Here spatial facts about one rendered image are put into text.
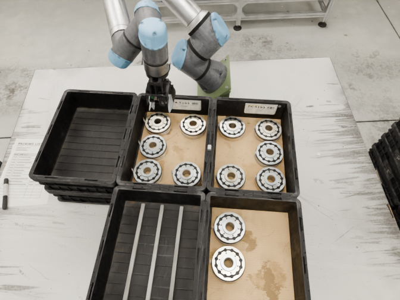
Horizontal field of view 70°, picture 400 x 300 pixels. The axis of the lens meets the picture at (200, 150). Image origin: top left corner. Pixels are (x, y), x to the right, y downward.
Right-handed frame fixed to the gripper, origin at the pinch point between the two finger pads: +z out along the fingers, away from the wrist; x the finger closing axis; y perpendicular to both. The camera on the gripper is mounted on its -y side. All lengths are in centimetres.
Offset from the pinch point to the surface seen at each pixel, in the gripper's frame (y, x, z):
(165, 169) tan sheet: 19.6, 3.1, 13.3
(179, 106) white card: -7.2, 5.5, 8.1
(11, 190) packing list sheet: 27, -60, 30
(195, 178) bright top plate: 23.5, 14.8, 9.7
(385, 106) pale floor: -89, 159, 86
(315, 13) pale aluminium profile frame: -186, 111, 75
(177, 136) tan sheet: 4.1, 5.8, 13.0
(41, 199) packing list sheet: 30, -46, 29
